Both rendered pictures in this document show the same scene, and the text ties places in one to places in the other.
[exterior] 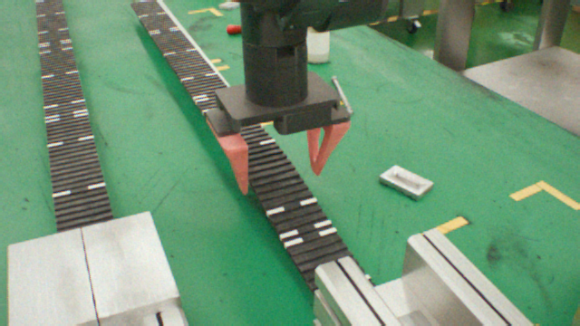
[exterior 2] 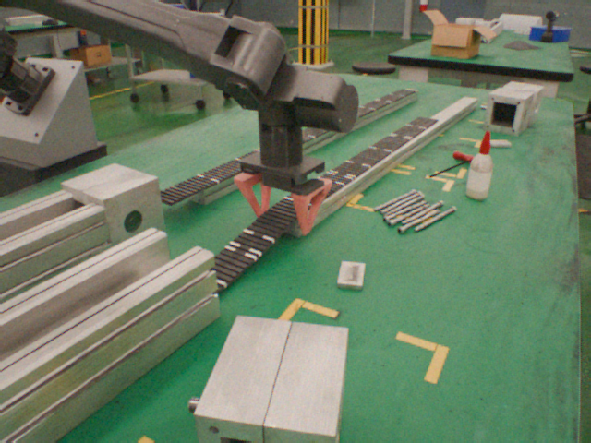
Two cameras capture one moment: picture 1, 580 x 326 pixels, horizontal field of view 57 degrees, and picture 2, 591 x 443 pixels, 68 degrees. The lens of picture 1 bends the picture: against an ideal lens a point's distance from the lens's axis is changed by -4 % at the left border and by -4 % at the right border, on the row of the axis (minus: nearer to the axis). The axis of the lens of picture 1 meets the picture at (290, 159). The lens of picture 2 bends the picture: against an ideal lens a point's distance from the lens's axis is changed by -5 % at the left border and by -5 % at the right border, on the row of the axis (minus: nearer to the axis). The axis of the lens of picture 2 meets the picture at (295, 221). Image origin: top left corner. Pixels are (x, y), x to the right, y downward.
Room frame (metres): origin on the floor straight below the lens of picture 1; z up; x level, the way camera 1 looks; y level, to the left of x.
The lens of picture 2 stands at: (0.17, -0.49, 1.11)
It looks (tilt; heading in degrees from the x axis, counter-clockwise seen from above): 28 degrees down; 58
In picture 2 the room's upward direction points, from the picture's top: straight up
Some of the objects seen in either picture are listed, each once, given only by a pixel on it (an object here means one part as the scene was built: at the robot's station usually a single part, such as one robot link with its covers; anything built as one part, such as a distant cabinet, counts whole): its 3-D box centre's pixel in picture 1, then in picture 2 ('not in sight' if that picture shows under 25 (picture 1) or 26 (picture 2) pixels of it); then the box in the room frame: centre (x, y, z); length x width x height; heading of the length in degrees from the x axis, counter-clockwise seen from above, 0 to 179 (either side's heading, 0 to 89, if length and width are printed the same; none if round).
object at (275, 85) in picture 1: (275, 74); (281, 147); (0.46, 0.01, 0.92); 0.10 x 0.07 x 0.07; 112
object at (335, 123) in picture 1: (303, 136); (297, 200); (0.47, -0.01, 0.85); 0.07 x 0.07 x 0.09; 22
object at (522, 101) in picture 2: not in sight; (503, 110); (1.24, 0.21, 0.83); 0.11 x 0.10 x 0.10; 110
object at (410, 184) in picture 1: (406, 182); (351, 275); (0.48, -0.12, 0.78); 0.05 x 0.03 x 0.01; 46
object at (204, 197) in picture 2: not in sight; (338, 127); (0.84, 0.38, 0.79); 0.96 x 0.04 x 0.03; 24
